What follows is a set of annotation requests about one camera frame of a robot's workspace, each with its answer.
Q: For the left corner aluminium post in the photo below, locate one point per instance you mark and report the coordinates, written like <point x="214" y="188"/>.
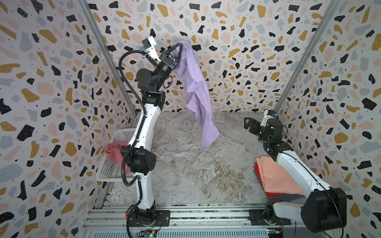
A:
<point x="85" y="9"/>

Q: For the white perforated vent strip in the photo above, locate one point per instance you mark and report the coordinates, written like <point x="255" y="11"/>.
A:
<point x="186" y="233"/>

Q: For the right green circuit board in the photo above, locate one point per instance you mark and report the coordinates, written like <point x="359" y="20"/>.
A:
<point x="275" y="233"/>

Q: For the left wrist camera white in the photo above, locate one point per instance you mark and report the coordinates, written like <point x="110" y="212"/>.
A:
<point x="148" y="46"/>

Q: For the right corner aluminium post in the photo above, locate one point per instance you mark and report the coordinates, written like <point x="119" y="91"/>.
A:
<point x="328" y="15"/>

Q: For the folded red t-shirt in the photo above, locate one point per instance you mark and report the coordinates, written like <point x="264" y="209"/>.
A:
<point x="268" y="194"/>

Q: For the pink red t-shirt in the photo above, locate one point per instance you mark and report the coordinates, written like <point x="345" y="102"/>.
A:
<point x="113" y="152"/>

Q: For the white plastic laundry basket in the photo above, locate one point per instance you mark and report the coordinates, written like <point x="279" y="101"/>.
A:
<point x="109" y="170"/>

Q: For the left green circuit board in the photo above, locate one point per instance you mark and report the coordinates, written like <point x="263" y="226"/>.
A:
<point x="147" y="234"/>

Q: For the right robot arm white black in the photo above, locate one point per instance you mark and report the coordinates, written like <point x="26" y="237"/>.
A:
<point x="326" y="207"/>

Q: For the corner aluminium post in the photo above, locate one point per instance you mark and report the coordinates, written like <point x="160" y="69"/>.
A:
<point x="85" y="9"/>
<point x="328" y="15"/>

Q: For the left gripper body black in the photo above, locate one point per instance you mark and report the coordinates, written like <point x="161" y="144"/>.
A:
<point x="169" y="64"/>

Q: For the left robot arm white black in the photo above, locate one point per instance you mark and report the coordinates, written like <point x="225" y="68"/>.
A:
<point x="138" y="161"/>

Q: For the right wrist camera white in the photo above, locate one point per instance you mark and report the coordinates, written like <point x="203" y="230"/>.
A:
<point x="268" y="114"/>

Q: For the green circuit board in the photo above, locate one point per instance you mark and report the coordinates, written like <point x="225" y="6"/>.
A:
<point x="147" y="234"/>
<point x="275" y="233"/>

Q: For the lilac purple t-shirt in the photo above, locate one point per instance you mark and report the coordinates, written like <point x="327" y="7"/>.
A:
<point x="197" y="96"/>

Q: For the folded salmon pink t-shirt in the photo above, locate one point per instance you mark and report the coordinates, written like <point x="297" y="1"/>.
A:
<point x="275" y="178"/>

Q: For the aluminium mounting rail frame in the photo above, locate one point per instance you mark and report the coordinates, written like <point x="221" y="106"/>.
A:
<point x="199" y="216"/>

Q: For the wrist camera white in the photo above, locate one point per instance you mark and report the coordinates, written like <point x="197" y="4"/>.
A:
<point x="148" y="46"/>
<point x="268" y="114"/>

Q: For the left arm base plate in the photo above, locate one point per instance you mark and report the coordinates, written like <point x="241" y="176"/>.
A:
<point x="148" y="218"/>

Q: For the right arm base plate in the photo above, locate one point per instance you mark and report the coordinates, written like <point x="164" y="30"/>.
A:
<point x="262" y="217"/>

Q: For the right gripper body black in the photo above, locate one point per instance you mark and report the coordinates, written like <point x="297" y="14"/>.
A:
<point x="259" y="128"/>

